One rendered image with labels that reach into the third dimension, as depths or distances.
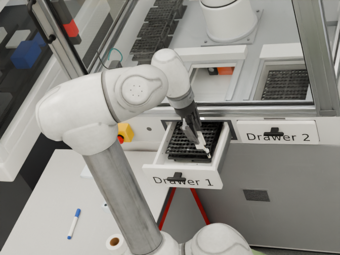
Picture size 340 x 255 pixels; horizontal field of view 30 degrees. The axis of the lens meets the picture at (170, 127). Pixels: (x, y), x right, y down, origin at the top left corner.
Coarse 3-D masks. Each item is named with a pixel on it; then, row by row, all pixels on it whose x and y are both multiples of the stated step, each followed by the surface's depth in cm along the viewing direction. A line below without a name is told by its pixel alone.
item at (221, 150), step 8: (168, 128) 250; (224, 128) 249; (168, 136) 249; (224, 136) 237; (160, 144) 245; (224, 144) 237; (160, 152) 243; (216, 152) 241; (224, 152) 236; (160, 160) 243; (168, 160) 246; (176, 160) 245; (184, 160) 243; (200, 160) 241; (216, 160) 230; (224, 160) 236
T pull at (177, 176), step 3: (174, 174) 229; (177, 174) 229; (180, 174) 229; (168, 177) 229; (171, 177) 229; (174, 177) 228; (177, 177) 228; (180, 177) 228; (168, 180) 229; (171, 180) 229; (174, 180) 228; (177, 180) 227; (180, 180) 227; (183, 180) 226
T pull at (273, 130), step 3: (273, 129) 230; (276, 129) 229; (264, 132) 230; (267, 132) 229; (270, 132) 229; (273, 132) 229; (276, 132) 228; (279, 132) 228; (282, 132) 227; (264, 135) 230; (267, 135) 229; (270, 135) 229; (273, 135) 228; (276, 135) 228; (279, 135) 227; (282, 135) 227
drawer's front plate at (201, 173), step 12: (144, 168) 235; (156, 168) 232; (168, 168) 230; (180, 168) 228; (192, 168) 226; (204, 168) 224; (216, 168) 224; (156, 180) 238; (192, 180) 231; (204, 180) 229; (216, 180) 227
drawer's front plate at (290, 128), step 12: (240, 120) 236; (252, 120) 234; (264, 120) 232; (276, 120) 230; (288, 120) 228; (300, 120) 226; (312, 120) 224; (240, 132) 238; (252, 132) 236; (288, 132) 230; (300, 132) 228; (312, 132) 227
